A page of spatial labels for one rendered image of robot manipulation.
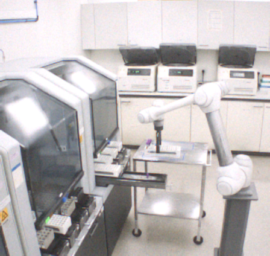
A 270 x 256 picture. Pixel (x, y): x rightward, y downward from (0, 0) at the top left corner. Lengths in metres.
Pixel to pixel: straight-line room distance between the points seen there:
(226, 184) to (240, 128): 2.55
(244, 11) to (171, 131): 2.00
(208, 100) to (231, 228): 1.06
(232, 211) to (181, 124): 2.34
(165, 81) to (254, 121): 1.37
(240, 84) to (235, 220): 2.37
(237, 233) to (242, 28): 2.96
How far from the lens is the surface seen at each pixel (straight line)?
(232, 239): 2.60
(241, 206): 2.42
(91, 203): 2.06
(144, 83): 4.47
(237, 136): 4.61
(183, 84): 4.40
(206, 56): 4.96
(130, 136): 4.74
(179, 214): 2.85
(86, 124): 2.10
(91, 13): 4.89
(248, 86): 4.43
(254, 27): 4.64
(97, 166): 2.40
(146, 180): 2.27
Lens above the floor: 1.91
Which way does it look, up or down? 18 degrees down
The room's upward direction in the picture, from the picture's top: 2 degrees counter-clockwise
